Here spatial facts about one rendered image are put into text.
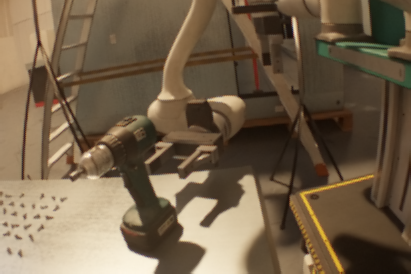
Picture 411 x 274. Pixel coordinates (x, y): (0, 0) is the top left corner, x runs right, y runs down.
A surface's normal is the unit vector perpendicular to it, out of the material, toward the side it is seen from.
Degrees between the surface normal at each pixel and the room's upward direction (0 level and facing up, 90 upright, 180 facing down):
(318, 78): 90
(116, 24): 90
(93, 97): 90
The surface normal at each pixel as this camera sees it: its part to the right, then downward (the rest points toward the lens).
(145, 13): -0.07, 0.32
